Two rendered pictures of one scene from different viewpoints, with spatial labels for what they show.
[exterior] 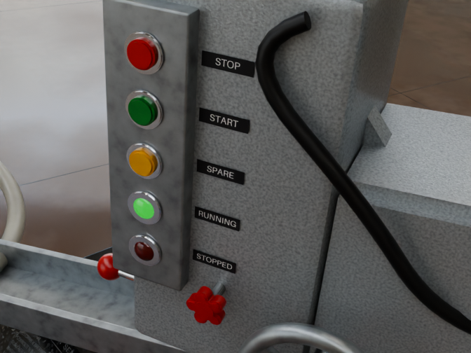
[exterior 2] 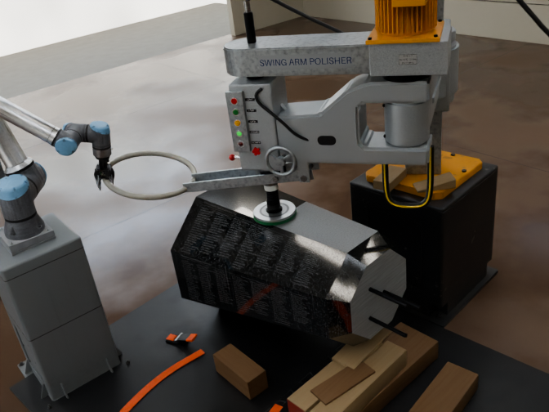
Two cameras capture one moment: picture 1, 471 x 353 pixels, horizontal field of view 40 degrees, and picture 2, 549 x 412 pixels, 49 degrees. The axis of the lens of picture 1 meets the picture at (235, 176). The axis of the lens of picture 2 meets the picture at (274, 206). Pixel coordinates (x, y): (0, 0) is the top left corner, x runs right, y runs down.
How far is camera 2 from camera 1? 2.15 m
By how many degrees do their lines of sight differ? 4
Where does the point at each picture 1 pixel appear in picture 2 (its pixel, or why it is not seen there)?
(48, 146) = (159, 188)
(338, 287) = (281, 140)
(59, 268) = (213, 176)
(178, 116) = (243, 111)
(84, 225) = not seen: hidden behind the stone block
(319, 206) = (273, 123)
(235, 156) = (255, 117)
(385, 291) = (290, 137)
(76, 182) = (181, 200)
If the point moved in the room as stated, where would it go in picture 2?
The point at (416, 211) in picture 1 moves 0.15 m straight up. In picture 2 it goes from (290, 118) to (286, 86)
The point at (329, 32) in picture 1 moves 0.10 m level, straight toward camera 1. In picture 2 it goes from (265, 90) to (263, 97)
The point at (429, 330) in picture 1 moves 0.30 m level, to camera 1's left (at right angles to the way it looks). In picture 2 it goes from (300, 143) to (234, 152)
